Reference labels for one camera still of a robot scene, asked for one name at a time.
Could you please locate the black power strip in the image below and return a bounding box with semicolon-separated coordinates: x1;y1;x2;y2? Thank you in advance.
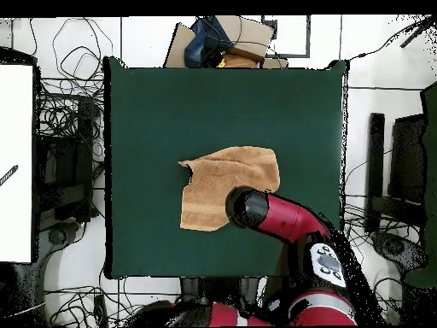
93;294;109;326

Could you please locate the large cardboard box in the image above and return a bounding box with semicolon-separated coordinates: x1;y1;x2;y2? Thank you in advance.
214;15;276;62

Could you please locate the flat cardboard sheet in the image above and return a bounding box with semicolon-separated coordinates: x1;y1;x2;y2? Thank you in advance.
163;22;197;68

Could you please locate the dark stand foot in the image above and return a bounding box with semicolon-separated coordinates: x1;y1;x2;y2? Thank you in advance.
370;231;428;272
39;221;83;249

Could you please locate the orange brown cloth item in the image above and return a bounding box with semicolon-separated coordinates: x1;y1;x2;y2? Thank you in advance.
221;53;260;69

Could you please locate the black equipment rack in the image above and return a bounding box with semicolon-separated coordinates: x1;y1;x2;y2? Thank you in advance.
33;95;103;223

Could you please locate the black upright bar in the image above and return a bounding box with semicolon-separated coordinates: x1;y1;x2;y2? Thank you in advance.
364;112;386;234

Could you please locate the striped black rod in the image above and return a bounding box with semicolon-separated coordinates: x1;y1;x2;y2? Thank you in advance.
0;164;20;187

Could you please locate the black panel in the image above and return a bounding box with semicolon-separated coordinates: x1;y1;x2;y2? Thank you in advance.
387;114;428;206

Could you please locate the dark green table cloth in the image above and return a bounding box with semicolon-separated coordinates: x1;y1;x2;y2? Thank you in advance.
103;56;349;280

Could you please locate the white board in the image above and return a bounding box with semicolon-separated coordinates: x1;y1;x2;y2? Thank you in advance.
0;64;35;264

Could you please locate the blue bag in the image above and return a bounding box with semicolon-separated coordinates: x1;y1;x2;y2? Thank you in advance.
184;15;233;68

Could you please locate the orange terry towel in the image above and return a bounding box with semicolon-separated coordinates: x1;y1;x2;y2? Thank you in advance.
178;145;281;232

